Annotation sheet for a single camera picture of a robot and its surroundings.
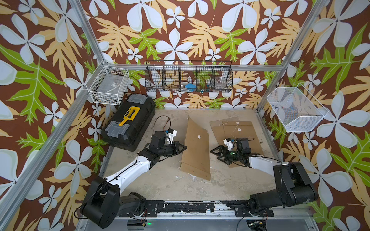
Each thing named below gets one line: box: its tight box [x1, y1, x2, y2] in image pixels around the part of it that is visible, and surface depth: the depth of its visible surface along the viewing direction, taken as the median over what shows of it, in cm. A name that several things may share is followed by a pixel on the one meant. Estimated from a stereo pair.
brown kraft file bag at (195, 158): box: [180, 115, 212, 181], surface depth 87 cm
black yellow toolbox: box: [100, 93, 157, 152], surface depth 92 cm
